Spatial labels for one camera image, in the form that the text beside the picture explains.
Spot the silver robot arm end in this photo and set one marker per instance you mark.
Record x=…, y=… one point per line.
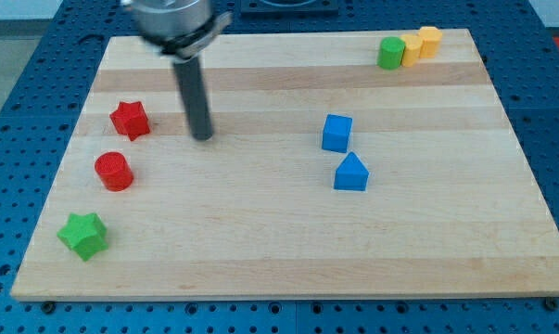
x=178, y=28

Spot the red star block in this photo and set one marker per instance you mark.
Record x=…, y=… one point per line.
x=130, y=119

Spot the green star block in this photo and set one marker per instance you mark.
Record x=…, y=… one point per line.
x=85, y=235

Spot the wooden board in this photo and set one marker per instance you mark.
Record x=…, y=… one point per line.
x=451, y=208

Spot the blue cube block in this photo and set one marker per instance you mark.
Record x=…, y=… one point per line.
x=336, y=133

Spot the blue house-shaped block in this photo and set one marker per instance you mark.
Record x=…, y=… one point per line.
x=351, y=174

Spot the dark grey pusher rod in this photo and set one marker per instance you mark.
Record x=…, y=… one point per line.
x=194, y=97

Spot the green cylinder block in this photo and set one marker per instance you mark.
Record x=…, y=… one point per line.
x=390, y=53

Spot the red cylinder block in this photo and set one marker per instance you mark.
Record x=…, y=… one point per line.
x=114, y=171

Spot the yellow cylinder block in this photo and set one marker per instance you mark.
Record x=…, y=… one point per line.
x=412, y=49

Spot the yellow hexagon block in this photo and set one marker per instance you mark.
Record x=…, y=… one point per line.
x=431, y=37

